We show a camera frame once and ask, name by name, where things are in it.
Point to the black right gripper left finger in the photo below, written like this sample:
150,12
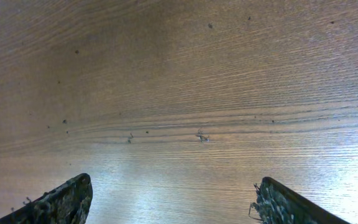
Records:
68,203

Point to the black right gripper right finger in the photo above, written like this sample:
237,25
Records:
278,204

